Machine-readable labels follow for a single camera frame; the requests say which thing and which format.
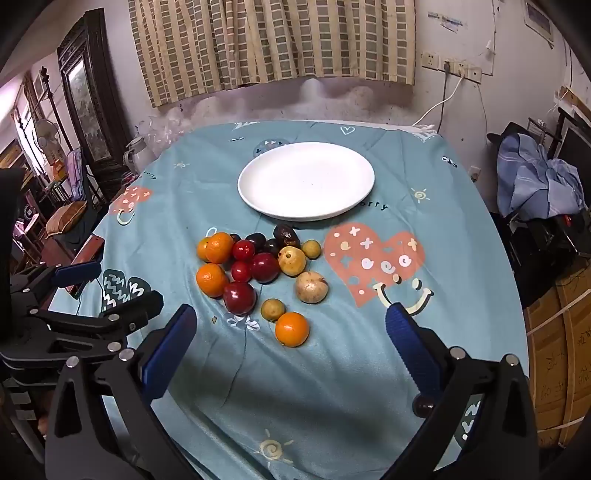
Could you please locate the yellow guava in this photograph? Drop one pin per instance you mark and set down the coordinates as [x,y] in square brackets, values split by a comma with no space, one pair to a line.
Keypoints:
[292,261]

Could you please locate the standing fan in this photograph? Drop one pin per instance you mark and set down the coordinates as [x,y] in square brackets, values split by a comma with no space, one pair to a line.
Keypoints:
[47,137]

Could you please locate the dark purple plum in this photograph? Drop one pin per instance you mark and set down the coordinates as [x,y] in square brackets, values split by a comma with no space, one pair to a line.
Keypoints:
[255,240]
[271,248]
[235,238]

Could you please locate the phone with red case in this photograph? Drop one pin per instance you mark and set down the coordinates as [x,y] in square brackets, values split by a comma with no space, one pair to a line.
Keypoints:
[87,251]

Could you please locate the black hat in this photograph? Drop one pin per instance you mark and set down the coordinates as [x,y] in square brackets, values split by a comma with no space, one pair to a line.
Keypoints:
[505,134]

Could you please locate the clear plastic bag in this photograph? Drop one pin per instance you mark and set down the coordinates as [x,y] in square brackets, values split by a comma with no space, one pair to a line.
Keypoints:
[164,129]

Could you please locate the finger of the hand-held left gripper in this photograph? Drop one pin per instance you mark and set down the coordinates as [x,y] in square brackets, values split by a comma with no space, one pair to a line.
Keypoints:
[134,309]
[76,272]

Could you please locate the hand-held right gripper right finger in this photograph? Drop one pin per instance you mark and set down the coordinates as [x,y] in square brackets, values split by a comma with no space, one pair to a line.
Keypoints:
[411,346]

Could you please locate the wall notice paper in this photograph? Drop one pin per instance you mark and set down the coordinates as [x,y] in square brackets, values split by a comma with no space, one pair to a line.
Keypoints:
[538,23]

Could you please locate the teal printed tablecloth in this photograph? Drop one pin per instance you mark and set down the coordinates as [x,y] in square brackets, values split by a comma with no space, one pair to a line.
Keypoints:
[323,392]

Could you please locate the dark wooden coat stand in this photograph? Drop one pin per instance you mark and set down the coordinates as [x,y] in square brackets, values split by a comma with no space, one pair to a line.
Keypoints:
[50,99]

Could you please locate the white plate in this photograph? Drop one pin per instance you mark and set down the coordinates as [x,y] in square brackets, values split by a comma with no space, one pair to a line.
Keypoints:
[304,180]

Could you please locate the dark brown wrinkled fruit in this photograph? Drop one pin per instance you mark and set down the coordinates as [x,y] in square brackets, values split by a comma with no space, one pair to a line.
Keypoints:
[286,235]

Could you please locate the checked curtain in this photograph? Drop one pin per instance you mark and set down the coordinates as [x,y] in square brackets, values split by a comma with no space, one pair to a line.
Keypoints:
[277,41]

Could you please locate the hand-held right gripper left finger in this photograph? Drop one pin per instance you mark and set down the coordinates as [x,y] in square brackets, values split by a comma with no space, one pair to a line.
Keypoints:
[168,350]

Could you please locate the brown cushion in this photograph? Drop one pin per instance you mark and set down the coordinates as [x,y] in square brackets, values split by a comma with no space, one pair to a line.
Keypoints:
[64,217]

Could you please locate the white wall socket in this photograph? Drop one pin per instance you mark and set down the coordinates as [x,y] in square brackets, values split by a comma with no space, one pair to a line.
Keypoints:
[429,60]

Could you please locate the large red plum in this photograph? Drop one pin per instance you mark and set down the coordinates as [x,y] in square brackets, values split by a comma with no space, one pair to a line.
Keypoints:
[265,267]
[239,297]

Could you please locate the orange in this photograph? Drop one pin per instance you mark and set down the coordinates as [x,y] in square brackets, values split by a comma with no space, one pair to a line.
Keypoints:
[212,280]
[219,247]
[202,251]
[292,329]

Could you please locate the tan round fruit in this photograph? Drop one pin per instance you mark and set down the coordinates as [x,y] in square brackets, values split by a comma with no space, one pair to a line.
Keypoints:
[312,287]

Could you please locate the small yellow-green fruit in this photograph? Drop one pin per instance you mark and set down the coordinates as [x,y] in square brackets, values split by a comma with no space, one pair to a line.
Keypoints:
[272,309]
[311,249]

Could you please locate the small red plum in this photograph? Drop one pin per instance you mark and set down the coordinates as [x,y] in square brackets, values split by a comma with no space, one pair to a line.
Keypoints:
[241,271]
[243,250]

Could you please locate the white kettle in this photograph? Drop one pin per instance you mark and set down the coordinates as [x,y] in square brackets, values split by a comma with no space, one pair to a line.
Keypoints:
[137,156]

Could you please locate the cardboard box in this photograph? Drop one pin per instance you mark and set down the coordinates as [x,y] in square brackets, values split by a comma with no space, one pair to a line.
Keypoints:
[554,350]

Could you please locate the dark wooden framed mirror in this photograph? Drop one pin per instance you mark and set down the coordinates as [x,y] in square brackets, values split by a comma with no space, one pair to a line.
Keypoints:
[87,101]

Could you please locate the white wall socket strip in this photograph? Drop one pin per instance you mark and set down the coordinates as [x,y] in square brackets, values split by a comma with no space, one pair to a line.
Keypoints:
[461,70]

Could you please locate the black monitor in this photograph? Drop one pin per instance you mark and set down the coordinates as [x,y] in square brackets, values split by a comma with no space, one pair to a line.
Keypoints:
[577,143]

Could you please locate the blue clothes pile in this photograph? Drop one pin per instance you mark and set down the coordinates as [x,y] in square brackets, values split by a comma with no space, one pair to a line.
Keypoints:
[540,180]

